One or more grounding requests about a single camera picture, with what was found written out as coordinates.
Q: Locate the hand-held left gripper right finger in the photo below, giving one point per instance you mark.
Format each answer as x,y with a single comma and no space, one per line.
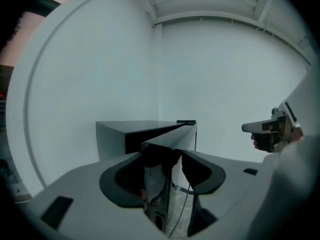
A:
235,181

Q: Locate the person's white clothing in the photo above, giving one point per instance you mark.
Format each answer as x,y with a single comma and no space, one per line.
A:
297,189

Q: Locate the person's right hand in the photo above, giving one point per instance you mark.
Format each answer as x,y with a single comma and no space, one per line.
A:
260,141

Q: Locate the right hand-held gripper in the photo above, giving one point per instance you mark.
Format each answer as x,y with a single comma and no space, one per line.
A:
287,124

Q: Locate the person's right forearm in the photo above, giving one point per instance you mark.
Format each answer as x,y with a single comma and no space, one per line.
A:
308,96

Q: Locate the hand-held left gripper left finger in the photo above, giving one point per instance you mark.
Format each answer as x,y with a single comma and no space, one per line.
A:
85,184

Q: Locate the grey fridge cabinet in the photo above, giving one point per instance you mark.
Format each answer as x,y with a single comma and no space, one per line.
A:
110,139

